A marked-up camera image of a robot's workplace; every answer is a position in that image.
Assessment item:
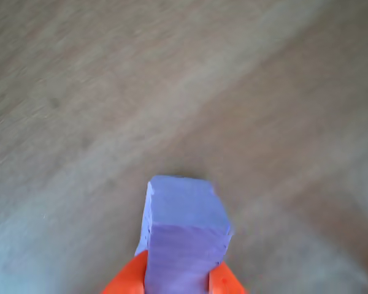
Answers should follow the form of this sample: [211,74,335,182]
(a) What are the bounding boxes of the purple foam block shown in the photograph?
[134,175,236,294]

